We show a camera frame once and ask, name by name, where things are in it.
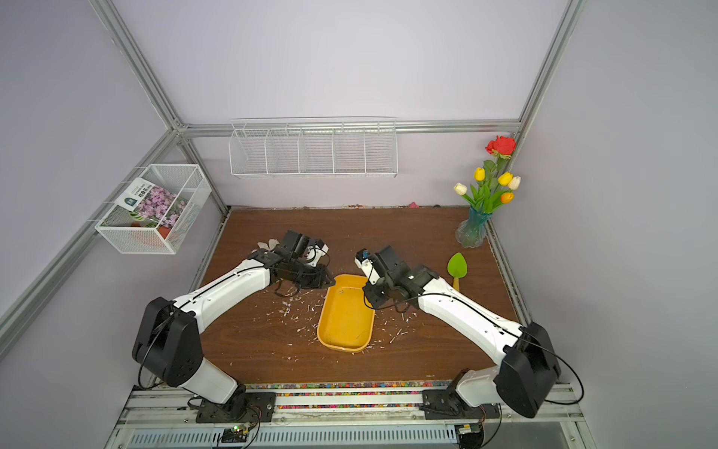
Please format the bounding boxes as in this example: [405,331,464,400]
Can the white cotton work glove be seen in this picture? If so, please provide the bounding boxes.
[257,239,280,252]

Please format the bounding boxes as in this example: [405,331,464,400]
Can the green trowel yellow handle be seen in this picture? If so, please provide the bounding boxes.
[447,253,467,292]

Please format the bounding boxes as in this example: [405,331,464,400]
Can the yellow plastic storage box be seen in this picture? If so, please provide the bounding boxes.
[317,274,375,353]

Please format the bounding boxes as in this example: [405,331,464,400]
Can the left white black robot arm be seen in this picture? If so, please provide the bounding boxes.
[132,230,334,406]

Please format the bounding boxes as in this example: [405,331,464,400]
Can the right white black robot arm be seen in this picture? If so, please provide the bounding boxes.
[355,246,561,419]

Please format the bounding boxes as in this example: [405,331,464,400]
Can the glass vase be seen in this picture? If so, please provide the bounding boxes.
[454,208,491,249]

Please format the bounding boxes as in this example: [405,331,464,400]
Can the artificial tulip rose bouquet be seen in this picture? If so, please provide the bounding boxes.
[454,136,521,215]

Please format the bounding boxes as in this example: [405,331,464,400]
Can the pink potted flowers with label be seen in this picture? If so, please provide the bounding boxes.
[114,178,187,239]

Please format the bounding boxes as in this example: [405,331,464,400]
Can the right small circuit board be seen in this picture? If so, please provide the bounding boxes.
[454,423,484,449]

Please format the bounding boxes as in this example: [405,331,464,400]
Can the small green circuit board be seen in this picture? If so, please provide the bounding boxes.
[220,427,251,443]

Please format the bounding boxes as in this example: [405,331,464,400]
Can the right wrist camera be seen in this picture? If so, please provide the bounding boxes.
[355,249,379,284]

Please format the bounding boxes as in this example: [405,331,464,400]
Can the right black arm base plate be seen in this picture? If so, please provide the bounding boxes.
[420,389,499,420]

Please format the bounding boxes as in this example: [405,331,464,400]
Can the long white wire shelf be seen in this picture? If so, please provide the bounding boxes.
[228,116,399,179]

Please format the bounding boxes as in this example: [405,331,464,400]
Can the small white wire basket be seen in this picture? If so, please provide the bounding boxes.
[95,164,211,254]

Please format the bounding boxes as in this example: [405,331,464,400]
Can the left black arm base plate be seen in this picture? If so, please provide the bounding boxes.
[196,392,277,424]

